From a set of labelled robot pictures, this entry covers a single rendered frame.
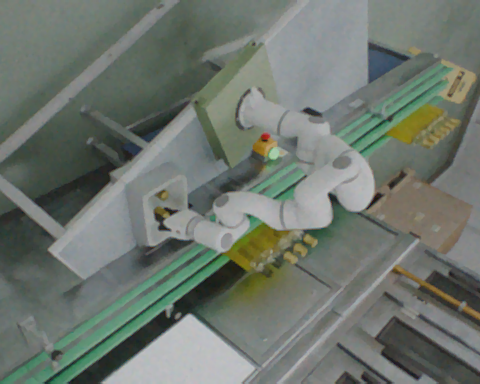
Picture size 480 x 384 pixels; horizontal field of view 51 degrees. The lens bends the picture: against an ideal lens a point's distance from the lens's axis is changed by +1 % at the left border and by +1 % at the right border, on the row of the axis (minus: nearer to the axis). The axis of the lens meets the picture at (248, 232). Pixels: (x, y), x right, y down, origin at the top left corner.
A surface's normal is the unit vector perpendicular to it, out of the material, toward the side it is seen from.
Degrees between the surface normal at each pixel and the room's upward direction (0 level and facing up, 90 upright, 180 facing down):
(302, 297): 90
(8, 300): 90
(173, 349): 90
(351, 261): 90
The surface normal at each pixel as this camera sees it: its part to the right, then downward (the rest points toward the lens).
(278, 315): 0.04, -0.72
